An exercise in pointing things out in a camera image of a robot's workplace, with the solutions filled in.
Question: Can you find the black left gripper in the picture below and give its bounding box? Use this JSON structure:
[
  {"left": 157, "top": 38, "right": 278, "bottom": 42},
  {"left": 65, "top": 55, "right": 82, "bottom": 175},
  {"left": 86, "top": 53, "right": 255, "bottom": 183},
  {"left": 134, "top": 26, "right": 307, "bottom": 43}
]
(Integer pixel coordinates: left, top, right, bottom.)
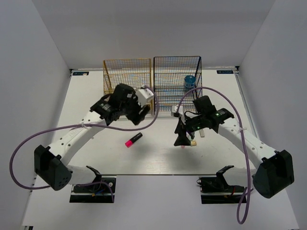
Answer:
[{"left": 120, "top": 91, "right": 151, "bottom": 125}]

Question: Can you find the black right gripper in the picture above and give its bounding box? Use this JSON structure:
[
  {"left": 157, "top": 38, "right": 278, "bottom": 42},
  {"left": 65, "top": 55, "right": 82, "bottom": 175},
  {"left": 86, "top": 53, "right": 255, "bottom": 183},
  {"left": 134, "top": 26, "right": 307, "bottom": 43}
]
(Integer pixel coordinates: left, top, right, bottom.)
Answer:
[{"left": 174, "top": 114, "right": 206, "bottom": 146}]

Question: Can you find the white eraser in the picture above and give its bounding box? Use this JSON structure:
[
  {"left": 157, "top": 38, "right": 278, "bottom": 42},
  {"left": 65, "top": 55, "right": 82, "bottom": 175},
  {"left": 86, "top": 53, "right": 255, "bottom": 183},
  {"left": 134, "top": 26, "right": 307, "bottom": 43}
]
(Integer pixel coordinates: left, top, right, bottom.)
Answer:
[{"left": 200, "top": 129, "right": 205, "bottom": 138}]

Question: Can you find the pink cap black highlighter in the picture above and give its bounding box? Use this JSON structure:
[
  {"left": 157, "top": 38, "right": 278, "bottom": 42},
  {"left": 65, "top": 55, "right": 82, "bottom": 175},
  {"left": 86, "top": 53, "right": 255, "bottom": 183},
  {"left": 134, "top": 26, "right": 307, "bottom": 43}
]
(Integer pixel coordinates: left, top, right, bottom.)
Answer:
[{"left": 125, "top": 132, "right": 143, "bottom": 148}]

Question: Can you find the blue tape roll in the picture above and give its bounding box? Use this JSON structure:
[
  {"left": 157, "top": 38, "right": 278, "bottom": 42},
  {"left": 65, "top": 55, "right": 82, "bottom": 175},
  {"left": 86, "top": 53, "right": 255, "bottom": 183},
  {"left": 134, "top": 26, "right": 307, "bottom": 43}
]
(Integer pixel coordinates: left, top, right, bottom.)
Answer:
[{"left": 184, "top": 75, "right": 196, "bottom": 90}]

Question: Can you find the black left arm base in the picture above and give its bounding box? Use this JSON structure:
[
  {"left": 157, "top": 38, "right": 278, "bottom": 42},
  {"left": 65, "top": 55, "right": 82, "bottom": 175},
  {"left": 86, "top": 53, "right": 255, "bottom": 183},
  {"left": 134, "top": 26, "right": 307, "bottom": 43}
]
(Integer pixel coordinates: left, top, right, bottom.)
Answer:
[{"left": 70, "top": 166, "right": 117, "bottom": 204}]

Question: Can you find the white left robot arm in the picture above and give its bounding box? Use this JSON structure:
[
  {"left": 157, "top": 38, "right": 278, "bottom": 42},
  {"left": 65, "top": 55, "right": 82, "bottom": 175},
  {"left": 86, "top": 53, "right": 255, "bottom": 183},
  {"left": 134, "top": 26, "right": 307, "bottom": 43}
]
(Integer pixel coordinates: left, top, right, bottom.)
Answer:
[{"left": 34, "top": 83, "right": 154, "bottom": 191}]

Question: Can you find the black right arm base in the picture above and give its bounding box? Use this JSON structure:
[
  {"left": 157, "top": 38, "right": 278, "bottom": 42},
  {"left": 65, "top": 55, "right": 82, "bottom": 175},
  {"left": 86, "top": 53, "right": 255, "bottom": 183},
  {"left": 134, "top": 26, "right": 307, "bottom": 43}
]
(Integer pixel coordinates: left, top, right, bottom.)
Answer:
[{"left": 196, "top": 165, "right": 245, "bottom": 205}]

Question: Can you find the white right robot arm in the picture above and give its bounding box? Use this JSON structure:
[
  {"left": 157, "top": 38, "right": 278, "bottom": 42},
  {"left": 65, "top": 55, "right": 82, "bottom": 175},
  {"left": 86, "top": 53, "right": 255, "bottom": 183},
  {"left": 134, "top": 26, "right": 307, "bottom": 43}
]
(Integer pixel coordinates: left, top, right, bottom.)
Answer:
[{"left": 171, "top": 96, "right": 295, "bottom": 198}]

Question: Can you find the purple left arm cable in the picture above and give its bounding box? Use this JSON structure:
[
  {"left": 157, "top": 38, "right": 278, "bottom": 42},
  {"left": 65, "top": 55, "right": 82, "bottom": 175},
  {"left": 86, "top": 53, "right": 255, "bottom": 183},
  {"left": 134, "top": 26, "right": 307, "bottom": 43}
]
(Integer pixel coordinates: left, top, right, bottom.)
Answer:
[{"left": 10, "top": 86, "right": 160, "bottom": 204}]

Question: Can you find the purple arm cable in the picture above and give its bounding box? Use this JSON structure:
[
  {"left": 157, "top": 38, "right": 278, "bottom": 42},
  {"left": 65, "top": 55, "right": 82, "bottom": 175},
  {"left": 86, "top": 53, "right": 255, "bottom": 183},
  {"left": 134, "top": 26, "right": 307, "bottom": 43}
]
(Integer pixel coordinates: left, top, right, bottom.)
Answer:
[
  {"left": 177, "top": 86, "right": 255, "bottom": 225},
  {"left": 10, "top": 86, "right": 160, "bottom": 204}
]

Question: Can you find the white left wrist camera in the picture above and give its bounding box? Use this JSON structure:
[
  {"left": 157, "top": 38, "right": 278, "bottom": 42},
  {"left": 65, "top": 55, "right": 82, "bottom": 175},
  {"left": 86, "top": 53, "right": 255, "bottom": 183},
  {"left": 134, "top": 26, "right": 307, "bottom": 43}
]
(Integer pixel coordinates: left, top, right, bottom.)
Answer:
[{"left": 135, "top": 85, "right": 154, "bottom": 107}]

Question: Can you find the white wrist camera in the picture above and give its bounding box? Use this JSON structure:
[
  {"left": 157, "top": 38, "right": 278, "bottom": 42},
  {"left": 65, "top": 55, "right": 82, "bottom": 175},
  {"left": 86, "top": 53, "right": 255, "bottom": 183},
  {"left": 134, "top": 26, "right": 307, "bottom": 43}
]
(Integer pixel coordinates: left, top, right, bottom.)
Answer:
[
  {"left": 135, "top": 85, "right": 154, "bottom": 107},
  {"left": 171, "top": 105, "right": 184, "bottom": 119}
]

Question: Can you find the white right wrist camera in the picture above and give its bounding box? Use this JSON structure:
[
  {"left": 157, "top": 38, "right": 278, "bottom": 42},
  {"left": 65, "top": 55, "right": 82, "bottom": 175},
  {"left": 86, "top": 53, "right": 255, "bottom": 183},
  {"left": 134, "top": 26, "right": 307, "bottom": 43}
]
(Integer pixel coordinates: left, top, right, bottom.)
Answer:
[{"left": 171, "top": 105, "right": 184, "bottom": 119}]

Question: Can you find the gold wire basket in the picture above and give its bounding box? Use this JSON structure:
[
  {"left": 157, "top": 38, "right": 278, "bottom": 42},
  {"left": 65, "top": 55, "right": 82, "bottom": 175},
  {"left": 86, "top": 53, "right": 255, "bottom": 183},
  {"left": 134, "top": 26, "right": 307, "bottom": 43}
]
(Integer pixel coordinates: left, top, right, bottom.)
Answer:
[{"left": 103, "top": 57, "right": 154, "bottom": 117}]

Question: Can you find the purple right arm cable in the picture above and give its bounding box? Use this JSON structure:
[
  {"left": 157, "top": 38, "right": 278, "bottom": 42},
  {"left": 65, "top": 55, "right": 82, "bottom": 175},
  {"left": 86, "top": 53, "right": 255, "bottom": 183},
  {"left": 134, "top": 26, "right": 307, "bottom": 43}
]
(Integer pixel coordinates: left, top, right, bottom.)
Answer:
[{"left": 177, "top": 86, "right": 255, "bottom": 225}]

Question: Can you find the black wire basket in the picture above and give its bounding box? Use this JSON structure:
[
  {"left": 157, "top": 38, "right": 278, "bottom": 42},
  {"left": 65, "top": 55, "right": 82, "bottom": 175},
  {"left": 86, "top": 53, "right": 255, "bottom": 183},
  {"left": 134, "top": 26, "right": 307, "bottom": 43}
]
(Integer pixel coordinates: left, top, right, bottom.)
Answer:
[{"left": 153, "top": 56, "right": 202, "bottom": 112}]

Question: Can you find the metal table edge rail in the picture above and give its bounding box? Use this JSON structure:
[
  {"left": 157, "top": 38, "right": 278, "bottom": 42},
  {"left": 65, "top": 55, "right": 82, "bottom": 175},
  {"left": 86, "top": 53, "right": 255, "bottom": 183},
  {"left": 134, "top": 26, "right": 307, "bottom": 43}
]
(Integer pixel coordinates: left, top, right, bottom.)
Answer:
[{"left": 235, "top": 66, "right": 272, "bottom": 175}]

